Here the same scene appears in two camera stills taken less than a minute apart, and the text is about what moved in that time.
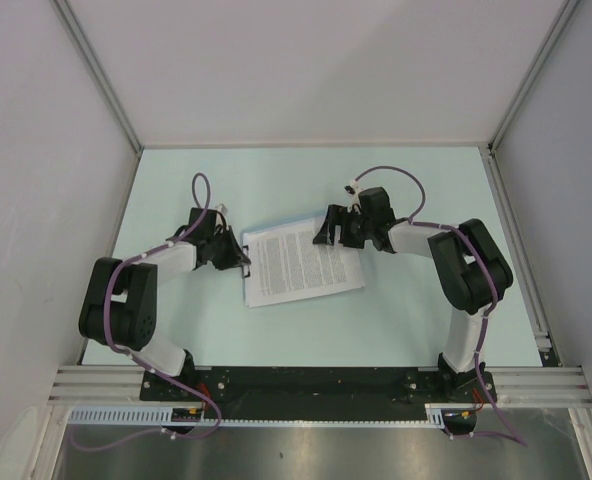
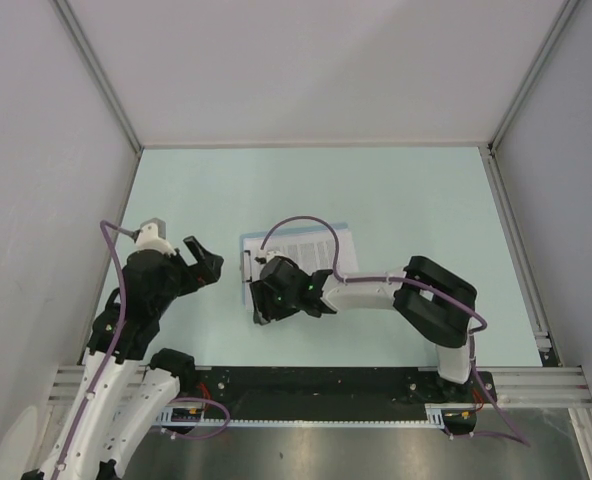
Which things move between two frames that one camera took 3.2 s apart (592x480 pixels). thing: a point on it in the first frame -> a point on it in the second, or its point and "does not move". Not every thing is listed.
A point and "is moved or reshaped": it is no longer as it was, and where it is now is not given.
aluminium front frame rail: [565, 384] does not move
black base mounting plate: [263, 393] does not move
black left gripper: [235, 257] -> [208, 265]
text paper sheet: [285, 263] is moved or reshaped
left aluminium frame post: [99, 72] does not move
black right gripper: [337, 216] -> [260, 294]
